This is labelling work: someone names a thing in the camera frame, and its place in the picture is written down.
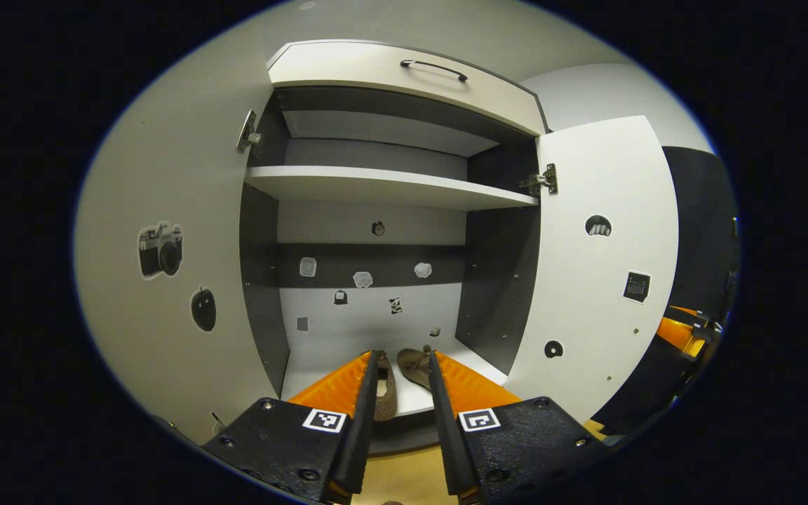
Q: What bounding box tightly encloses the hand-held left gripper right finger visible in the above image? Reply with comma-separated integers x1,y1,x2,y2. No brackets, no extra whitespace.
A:
428,351,612,504

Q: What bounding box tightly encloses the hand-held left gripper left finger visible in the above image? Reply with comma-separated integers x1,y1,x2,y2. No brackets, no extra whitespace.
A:
201,351,380,504

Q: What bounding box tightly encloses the brown felt shoe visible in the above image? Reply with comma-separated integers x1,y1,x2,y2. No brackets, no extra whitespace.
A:
373,351,399,422
397,345,434,391

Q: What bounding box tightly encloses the white shoe cabinet door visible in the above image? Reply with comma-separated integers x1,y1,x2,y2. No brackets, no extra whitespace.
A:
73,42,292,446
502,116,680,425

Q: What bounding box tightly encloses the white shoe cabinet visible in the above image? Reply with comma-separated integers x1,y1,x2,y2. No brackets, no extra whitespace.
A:
239,40,552,457

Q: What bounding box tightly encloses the metal door hinge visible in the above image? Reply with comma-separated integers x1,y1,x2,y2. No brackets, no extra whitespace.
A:
518,163,559,197
236,109,263,155

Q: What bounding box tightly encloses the white cabinet shelf board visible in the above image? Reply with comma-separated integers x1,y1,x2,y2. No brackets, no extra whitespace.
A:
244,166,539,213

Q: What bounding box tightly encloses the black drawer handle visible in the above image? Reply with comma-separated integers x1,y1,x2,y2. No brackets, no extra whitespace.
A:
400,59,469,83

